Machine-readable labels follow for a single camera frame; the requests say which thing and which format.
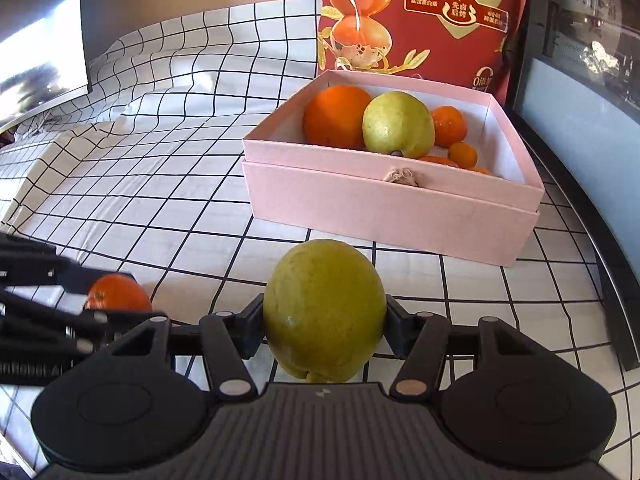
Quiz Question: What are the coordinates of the large orange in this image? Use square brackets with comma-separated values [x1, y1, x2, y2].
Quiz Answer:
[303, 85, 373, 150]

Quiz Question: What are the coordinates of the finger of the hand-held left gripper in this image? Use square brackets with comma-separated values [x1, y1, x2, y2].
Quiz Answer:
[0, 233, 137, 297]
[0, 287, 169, 362]

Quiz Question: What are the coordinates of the small green citrus fruit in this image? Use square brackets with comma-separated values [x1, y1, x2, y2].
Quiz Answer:
[263, 239, 388, 385]

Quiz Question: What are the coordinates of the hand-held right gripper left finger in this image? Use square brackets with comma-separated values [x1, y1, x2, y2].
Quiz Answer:
[116, 292, 266, 404]

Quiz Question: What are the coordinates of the black-checked white tablecloth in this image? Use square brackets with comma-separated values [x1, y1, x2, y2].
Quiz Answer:
[0, 0, 640, 480]

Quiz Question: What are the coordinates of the red snack bag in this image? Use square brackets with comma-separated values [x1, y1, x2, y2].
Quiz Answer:
[311, 0, 536, 106]

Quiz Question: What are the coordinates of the large green citrus fruit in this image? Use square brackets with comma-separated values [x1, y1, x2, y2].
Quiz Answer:
[362, 91, 436, 159]

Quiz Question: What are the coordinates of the small orange mandarin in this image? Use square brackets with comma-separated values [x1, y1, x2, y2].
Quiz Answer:
[447, 142, 479, 169]

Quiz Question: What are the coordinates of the pink cardboard box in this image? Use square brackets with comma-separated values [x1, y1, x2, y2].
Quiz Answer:
[242, 69, 546, 268]

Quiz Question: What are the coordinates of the dark monitor right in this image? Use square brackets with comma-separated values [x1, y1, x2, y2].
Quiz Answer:
[505, 0, 640, 372]

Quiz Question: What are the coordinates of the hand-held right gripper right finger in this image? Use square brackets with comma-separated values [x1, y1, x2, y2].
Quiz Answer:
[384, 294, 532, 404]

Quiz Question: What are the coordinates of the black monitor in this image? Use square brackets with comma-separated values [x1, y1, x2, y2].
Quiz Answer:
[0, 0, 95, 131]

